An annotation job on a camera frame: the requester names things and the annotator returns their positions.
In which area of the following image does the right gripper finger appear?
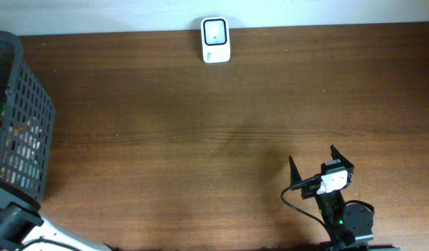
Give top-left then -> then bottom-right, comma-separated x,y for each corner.
330,144 -> 354,169
289,156 -> 302,187

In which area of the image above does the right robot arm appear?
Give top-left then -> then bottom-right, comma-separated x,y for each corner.
280,146 -> 375,250

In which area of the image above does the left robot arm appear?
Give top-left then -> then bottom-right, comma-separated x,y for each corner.
0,181 -> 113,251

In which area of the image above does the white barcode scanner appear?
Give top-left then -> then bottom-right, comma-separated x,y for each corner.
200,17 -> 231,63

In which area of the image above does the grey plastic mesh basket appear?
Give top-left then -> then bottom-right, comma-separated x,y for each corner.
0,31 -> 55,201

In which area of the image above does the right black cable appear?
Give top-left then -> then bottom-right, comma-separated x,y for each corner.
280,176 -> 340,245

